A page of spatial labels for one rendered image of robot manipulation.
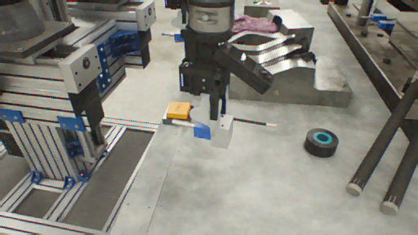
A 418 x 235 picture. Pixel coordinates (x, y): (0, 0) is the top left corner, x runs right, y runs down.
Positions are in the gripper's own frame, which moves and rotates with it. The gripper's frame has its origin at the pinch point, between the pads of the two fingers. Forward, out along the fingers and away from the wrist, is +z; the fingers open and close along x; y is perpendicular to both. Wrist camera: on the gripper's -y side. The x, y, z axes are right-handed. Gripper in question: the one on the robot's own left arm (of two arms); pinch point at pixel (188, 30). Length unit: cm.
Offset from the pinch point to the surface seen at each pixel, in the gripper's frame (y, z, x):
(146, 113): 58, 95, -68
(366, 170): -54, 11, 47
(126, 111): 75, 95, -67
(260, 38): -25.3, 7.8, -18.6
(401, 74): -82, 16, -16
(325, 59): -50, 9, -6
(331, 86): -50, 9, 14
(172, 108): -4.0, 11.3, 33.4
